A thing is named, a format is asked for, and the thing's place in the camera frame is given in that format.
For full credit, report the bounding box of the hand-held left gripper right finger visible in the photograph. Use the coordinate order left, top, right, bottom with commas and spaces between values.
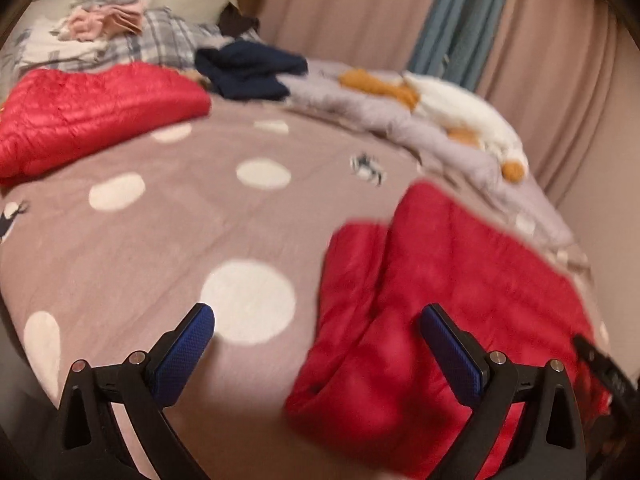
419, 302, 588, 480

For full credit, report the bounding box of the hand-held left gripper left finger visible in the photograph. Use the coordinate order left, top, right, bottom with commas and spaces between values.
42, 302, 217, 480

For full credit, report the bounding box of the dark red down jacket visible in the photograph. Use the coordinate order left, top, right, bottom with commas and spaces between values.
285, 180, 613, 478

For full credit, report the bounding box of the pile of pastel clothes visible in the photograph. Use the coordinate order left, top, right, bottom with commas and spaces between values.
65, 0, 148, 43

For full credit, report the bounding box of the polka dot bed blanket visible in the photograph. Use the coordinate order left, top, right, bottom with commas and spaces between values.
0, 100, 608, 480

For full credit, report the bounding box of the white goose plush toy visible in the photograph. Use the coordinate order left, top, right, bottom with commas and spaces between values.
340, 67, 530, 183

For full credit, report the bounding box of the folded coral red down jacket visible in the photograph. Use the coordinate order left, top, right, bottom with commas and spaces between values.
0, 64, 212, 187

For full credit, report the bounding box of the grey duvet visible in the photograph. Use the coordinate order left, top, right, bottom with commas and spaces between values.
282, 57, 576, 251

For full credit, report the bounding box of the pink curtain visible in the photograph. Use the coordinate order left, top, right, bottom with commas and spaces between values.
475, 0, 626, 201
255, 0, 451, 73

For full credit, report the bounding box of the navy garment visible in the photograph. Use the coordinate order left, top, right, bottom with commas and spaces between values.
194, 40, 308, 102

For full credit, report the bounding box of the plaid grey shirt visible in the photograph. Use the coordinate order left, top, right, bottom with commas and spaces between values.
15, 7, 261, 73

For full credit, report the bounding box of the white printed garment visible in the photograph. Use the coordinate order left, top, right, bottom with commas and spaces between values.
20, 20, 101, 61

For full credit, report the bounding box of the blue curtain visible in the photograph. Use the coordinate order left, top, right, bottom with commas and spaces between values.
407, 0, 516, 91

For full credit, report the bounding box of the dark brown garment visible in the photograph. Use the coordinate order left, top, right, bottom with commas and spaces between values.
217, 5, 261, 36

